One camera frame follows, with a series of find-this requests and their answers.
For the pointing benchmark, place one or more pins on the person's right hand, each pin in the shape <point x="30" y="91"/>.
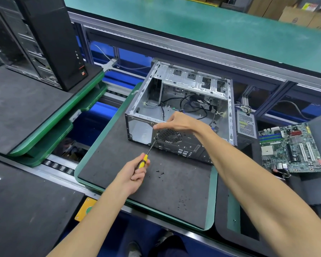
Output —
<point x="186" y="123"/>

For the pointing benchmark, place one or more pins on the person's left hand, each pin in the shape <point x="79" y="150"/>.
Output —
<point x="128" y="176"/>

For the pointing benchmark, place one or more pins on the person's right thumb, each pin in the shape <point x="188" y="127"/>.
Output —
<point x="168" y="127"/>

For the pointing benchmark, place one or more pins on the person's left thumb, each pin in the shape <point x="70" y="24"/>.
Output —
<point x="139" y="161"/>

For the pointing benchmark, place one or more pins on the silver computer case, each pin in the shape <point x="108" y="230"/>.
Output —
<point x="187" y="77"/>

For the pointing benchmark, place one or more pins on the person's right forearm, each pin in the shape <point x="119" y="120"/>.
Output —
<point x="256" y="190"/>

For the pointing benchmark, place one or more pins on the person's left forearm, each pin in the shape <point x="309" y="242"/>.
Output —
<point x="91" y="224"/>

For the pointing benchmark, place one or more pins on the green tray with black mat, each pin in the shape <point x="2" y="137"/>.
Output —
<point x="57" y="147"/>
<point x="21" y="104"/>
<point x="163" y="200"/>

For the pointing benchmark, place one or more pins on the silver power supply unit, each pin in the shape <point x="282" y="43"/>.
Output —
<point x="246" y="125"/>

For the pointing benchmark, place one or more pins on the person's right shoe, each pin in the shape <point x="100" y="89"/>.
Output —
<point x="164" y="237"/>

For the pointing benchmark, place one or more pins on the person's shoe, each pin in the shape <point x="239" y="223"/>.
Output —
<point x="164" y="237"/>
<point x="134" y="250"/>

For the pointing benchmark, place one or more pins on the metal conveyor rollers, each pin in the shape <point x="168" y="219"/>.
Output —
<point x="57" y="165"/>

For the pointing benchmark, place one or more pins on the person's left shoe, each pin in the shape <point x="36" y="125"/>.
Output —
<point x="134" y="250"/>

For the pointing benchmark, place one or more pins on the person's dark trouser leg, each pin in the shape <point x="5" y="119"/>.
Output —
<point x="176" y="247"/>

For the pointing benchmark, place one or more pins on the black tray with green rim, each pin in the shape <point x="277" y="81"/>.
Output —
<point x="222" y="206"/>

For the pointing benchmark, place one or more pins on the green motherboard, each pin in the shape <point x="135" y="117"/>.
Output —
<point x="289" y="147"/>

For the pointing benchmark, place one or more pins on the black computer tower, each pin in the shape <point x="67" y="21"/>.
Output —
<point x="53" y="37"/>

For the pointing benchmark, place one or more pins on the brown cardboard box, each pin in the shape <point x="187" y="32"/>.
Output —
<point x="305" y="18"/>
<point x="264" y="7"/>

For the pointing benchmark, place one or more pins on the open black computer case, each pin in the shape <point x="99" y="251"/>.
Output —
<point x="10" y="37"/>

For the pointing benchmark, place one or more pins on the aluminium conveyor frame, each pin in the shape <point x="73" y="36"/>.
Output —
<point x="203" y="54"/>

